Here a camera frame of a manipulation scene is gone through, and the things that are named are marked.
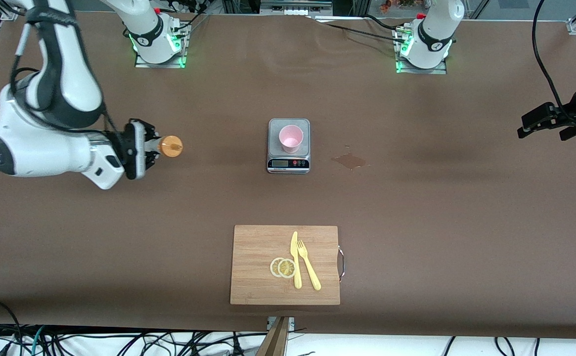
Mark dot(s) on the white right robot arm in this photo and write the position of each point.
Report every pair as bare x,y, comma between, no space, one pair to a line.
45,148

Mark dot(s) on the white power strip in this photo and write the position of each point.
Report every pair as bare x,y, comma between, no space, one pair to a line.
295,9

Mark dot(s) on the pink plastic cup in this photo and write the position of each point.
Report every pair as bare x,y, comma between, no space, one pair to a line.
290,139

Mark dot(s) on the bamboo cutting board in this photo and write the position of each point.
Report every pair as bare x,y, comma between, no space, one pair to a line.
258,257

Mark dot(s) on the yellow plastic fork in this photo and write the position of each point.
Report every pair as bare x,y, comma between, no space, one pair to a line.
310,272

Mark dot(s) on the lemon slice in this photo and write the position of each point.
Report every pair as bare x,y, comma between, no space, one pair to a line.
287,268
274,267

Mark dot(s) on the translucent sauce bottle orange cap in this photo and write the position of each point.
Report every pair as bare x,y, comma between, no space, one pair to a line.
171,147

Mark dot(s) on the small metal bracket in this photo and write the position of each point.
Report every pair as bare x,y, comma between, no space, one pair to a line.
291,322

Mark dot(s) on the brown table cover sheet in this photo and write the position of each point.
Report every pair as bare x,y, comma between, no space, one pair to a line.
119,247

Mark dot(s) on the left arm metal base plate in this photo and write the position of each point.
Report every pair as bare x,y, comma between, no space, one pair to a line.
436,71

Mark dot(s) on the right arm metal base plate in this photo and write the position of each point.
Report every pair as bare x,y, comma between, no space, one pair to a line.
169,65

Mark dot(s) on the silver digital kitchen scale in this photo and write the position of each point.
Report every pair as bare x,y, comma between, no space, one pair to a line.
288,163

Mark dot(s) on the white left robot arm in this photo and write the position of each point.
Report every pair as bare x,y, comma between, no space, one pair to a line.
431,34

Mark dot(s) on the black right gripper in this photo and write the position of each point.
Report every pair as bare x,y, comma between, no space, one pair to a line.
130,150

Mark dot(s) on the wooden beam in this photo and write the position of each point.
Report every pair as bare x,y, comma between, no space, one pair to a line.
275,341

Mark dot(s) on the yellow plastic knife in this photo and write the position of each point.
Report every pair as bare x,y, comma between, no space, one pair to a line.
294,247

